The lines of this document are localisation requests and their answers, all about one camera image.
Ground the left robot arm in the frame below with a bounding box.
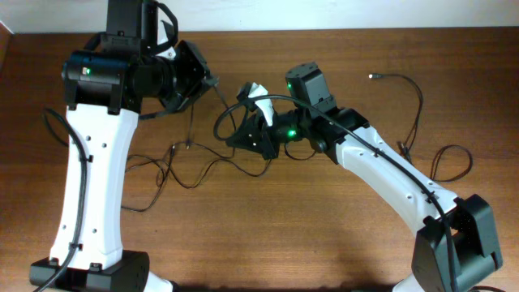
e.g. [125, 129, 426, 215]
[29, 0, 216, 291]

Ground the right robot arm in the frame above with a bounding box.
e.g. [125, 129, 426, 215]
[225, 62, 504, 291]

